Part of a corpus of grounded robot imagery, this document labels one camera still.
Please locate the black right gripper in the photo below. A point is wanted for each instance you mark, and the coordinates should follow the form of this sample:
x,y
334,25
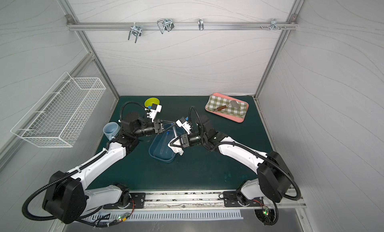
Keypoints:
x,y
184,140

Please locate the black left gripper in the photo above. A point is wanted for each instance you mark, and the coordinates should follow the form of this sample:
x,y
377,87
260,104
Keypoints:
x,y
158,126

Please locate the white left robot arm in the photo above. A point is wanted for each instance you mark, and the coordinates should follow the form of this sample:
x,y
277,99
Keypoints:
x,y
67,196

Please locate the blue translucent plastic container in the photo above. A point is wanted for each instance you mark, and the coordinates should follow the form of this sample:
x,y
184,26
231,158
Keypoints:
x,y
159,148

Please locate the yellow-green plastic bowl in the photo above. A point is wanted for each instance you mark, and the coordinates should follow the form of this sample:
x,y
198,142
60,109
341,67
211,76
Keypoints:
x,y
152,101

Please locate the light blue ribbed mug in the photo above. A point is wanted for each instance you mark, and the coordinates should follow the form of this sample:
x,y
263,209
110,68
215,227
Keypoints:
x,y
111,130

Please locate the green checkered cloth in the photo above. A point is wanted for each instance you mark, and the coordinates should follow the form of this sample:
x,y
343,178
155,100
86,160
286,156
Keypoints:
x,y
228,106

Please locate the pink tray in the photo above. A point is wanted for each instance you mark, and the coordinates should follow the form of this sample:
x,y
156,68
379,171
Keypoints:
x,y
228,107

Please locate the metal U-bolt hook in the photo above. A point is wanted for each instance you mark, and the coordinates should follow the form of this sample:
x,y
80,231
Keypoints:
x,y
135,32

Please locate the metal clamp hook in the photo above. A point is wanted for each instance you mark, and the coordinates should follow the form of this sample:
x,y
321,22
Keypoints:
x,y
165,24

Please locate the black cooling fan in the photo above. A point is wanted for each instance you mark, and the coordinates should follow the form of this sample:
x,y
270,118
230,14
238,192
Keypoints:
x,y
268,218

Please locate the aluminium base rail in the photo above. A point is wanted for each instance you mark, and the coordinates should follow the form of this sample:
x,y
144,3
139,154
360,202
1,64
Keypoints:
x,y
197,200

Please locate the spatula with wooden handle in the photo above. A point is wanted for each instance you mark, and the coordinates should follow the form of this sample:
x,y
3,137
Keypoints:
x,y
232,104

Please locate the white slotted cable duct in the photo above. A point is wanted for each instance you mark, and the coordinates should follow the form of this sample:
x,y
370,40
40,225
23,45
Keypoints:
x,y
197,215

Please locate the aluminium top rail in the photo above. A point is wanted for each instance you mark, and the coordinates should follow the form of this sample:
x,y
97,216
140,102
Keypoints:
x,y
179,26

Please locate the small metal ring hook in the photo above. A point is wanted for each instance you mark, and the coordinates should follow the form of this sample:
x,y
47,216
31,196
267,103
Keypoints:
x,y
201,24

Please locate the white wire basket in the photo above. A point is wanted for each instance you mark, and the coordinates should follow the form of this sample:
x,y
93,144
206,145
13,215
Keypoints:
x,y
58,117

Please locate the metal bracket hook right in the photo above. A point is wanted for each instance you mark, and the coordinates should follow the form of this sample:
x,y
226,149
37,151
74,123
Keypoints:
x,y
273,26

